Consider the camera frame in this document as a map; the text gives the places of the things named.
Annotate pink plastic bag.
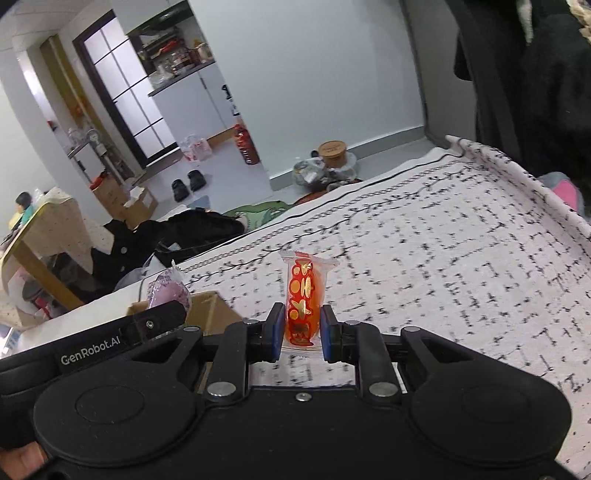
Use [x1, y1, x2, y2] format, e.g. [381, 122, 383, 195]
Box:
[179, 135, 213, 161]

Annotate pink plush item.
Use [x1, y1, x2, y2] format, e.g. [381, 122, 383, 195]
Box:
[540, 172, 585, 213]

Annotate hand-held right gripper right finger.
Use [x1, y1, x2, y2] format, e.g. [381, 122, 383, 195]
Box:
[321, 305, 490, 400]

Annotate small purple snack packet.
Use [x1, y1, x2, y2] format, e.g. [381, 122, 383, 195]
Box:
[147, 261, 192, 311]

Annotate white kitchen counter cabinet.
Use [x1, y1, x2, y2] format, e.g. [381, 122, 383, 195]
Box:
[148, 60, 236, 148]

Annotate toy figurine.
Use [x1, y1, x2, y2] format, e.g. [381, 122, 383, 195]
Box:
[9, 191, 47, 229]

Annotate brown lidded jar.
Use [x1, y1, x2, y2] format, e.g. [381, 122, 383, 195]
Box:
[318, 141, 348, 169]

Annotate wooden table with dotted cloth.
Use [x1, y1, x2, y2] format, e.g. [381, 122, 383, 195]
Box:
[0, 187, 93, 324]

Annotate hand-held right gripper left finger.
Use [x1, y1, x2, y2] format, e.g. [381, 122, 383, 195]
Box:
[124, 302, 285, 401]

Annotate black clothes pile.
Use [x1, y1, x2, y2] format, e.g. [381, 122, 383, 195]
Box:
[90, 210, 247, 296]

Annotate clear glass containers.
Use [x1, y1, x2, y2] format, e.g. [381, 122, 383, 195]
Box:
[292, 154, 358, 185]

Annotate open floor cardboard box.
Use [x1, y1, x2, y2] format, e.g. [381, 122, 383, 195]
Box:
[92, 173, 123, 217]

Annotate brown cardboard box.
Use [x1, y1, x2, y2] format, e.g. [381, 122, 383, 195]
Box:
[128, 291, 245, 393]

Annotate orange-red clear-edged snack packet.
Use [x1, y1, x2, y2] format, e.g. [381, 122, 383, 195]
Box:
[278, 250, 339, 355]

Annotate dark-framed glass door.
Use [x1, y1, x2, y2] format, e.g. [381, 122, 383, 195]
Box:
[74, 9, 178, 169]

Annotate green cloth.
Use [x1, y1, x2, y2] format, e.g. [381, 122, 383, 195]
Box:
[224, 200, 289, 229]

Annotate black flat board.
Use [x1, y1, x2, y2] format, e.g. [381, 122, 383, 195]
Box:
[401, 0, 481, 144]

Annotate person's left hand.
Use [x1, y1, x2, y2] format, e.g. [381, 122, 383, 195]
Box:
[0, 443, 49, 480]

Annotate floor cardboard box with paper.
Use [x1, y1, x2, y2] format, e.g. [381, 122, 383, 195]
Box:
[121, 185, 158, 227]

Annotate red fire extinguisher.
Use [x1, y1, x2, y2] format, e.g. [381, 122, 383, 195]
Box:
[233, 117, 260, 166]

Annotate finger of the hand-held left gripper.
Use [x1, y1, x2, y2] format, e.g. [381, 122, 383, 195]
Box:
[124, 300, 188, 345]

